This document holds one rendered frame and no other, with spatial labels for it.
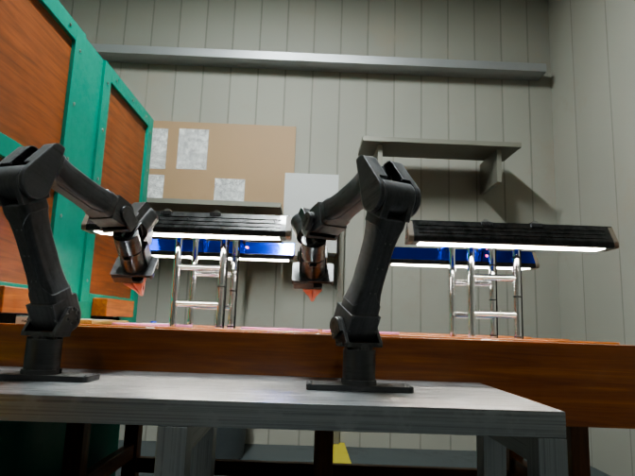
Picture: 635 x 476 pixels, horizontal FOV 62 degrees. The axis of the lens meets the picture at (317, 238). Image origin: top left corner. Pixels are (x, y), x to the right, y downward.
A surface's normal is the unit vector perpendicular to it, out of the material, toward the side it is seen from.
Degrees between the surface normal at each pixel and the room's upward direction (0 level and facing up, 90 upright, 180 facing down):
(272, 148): 90
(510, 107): 90
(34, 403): 90
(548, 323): 90
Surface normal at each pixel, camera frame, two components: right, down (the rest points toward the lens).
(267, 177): 0.03, -0.16
